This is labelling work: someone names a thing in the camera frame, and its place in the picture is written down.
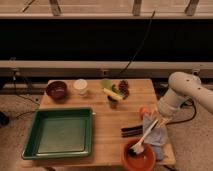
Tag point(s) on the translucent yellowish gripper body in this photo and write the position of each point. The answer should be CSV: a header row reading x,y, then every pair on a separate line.
x,y
163,115

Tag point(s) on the light blue cloth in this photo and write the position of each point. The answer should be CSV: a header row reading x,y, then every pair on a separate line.
x,y
158,136

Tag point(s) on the white handled black brush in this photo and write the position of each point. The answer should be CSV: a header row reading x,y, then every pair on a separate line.
x,y
138,148

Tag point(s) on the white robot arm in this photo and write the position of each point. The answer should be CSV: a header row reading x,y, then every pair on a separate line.
x,y
181,87

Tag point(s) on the orange red bowl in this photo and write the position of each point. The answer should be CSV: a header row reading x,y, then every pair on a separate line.
x,y
141,162

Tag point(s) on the dark maroon bowl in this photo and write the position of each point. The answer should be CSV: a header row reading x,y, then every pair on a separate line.
x,y
57,90

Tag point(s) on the orange ball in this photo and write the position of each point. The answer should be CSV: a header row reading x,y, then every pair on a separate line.
x,y
143,111

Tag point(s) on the black striped eraser block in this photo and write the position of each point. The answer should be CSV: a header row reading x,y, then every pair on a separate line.
x,y
131,131

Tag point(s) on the blue sponge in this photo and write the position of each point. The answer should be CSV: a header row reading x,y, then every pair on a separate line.
x,y
158,152

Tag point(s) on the small dark cup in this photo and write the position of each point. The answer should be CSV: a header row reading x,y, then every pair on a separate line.
x,y
112,102

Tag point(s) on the brown grape bunch toy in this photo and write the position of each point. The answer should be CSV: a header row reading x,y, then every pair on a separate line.
x,y
124,88

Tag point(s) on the yellow corn cob toy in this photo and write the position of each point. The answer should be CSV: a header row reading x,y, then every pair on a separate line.
x,y
112,94

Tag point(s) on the green lettuce toy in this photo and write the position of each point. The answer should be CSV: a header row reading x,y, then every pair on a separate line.
x,y
106,83

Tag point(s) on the white plastic cup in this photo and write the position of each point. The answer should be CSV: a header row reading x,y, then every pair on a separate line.
x,y
80,86

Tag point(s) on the green plastic tray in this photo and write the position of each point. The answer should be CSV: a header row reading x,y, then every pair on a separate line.
x,y
59,133

